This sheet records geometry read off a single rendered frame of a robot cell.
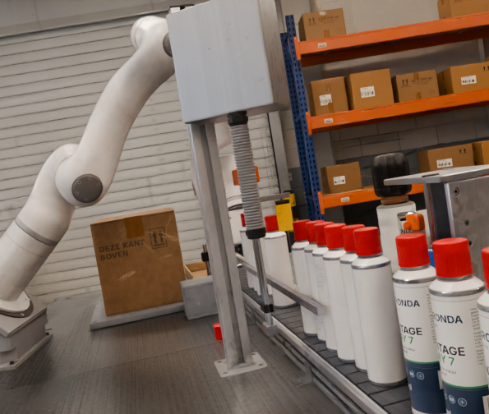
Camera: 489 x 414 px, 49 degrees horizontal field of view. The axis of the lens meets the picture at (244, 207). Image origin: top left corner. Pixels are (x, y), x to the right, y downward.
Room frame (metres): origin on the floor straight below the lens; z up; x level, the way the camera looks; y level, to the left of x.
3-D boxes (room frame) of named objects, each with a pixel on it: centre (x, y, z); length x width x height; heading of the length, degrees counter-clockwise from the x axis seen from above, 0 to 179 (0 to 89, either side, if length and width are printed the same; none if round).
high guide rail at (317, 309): (1.34, 0.02, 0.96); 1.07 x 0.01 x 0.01; 12
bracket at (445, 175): (0.67, -0.26, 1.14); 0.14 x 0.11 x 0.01; 12
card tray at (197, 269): (2.04, 0.12, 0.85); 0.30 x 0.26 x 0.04; 12
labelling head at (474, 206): (0.67, -0.25, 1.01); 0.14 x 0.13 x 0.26; 12
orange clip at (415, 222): (0.70, -0.22, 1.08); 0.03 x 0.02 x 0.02; 12
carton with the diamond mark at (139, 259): (1.67, 0.35, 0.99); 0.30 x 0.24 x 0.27; 10
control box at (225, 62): (0.94, -0.02, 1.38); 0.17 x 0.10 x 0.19; 67
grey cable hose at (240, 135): (0.88, -0.01, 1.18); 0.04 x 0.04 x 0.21
